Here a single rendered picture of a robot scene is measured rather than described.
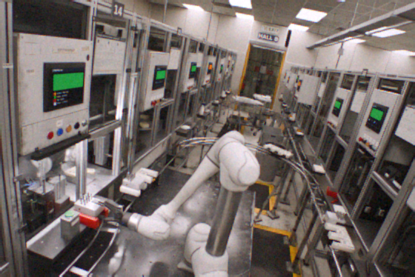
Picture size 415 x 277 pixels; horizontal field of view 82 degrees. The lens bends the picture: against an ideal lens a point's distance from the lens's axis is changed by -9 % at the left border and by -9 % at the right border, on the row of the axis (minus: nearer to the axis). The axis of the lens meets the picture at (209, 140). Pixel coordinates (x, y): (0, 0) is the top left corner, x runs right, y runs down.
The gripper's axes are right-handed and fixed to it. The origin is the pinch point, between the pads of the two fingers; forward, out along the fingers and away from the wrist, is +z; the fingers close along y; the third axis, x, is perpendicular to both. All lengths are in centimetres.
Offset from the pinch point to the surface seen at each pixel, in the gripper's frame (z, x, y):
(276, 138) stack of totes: -125, -385, -28
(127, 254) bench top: -17.7, -7.3, -30.5
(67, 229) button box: 3.5, 19.0, -2.5
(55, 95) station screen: 14, 17, 60
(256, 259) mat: -111, -115, -92
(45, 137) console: 15.6, 19.7, 41.8
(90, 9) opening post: 18, -6, 98
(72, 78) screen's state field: 14, 7, 67
